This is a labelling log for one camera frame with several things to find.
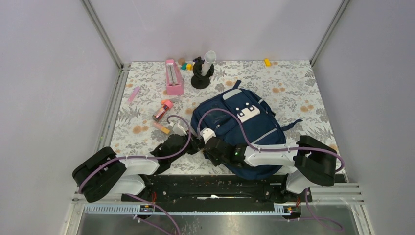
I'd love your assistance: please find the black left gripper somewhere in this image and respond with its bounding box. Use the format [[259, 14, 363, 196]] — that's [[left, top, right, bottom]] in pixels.
[[170, 131, 206, 163]]

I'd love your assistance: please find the navy blue backpack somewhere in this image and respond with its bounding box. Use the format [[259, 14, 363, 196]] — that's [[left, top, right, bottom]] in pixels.
[[190, 80, 304, 181]]

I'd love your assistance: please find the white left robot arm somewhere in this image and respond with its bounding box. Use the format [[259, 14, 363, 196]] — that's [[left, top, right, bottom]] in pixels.
[[72, 134, 205, 203]]

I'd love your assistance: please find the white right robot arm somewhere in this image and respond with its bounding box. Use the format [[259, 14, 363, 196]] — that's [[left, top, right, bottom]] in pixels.
[[204, 136, 338, 202]]

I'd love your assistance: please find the orange yellow highlighter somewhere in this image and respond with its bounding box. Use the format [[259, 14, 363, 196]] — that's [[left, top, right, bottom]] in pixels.
[[152, 122, 170, 135]]

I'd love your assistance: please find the pink-capped marker tube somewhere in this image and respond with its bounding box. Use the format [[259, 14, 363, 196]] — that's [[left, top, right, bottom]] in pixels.
[[152, 100, 174, 122]]

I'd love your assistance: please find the black round stand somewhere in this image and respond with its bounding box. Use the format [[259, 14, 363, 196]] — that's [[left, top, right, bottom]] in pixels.
[[191, 60, 214, 90]]

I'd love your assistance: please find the pink rack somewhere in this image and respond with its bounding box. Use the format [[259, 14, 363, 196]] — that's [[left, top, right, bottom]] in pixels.
[[165, 59, 184, 95]]

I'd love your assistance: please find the pink highlighter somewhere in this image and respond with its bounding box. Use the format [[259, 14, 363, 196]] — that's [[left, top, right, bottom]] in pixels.
[[127, 87, 140, 105]]

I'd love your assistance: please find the white cylinder on stand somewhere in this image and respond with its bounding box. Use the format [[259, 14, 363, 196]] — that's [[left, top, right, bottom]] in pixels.
[[201, 50, 216, 76]]

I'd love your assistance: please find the yellow block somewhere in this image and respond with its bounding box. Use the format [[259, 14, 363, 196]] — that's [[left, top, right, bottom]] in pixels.
[[264, 58, 272, 67]]

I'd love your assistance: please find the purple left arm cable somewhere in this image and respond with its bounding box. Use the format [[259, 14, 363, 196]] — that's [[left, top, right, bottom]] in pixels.
[[77, 115, 192, 235]]

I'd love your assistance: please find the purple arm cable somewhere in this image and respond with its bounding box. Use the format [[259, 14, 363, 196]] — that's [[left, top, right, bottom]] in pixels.
[[77, 115, 192, 235], [197, 108, 346, 234]]

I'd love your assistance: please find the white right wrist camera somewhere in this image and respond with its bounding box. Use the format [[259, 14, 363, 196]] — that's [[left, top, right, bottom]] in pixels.
[[200, 128, 216, 144]]

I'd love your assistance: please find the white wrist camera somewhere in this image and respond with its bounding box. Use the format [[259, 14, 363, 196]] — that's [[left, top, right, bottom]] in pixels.
[[169, 120, 188, 136], [200, 128, 216, 144]]

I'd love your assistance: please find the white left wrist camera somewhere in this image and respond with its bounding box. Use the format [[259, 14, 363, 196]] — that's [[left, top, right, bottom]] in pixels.
[[169, 120, 188, 136]]

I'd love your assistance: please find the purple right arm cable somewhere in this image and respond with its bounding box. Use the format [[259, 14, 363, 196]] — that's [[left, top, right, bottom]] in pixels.
[[197, 108, 346, 234]]

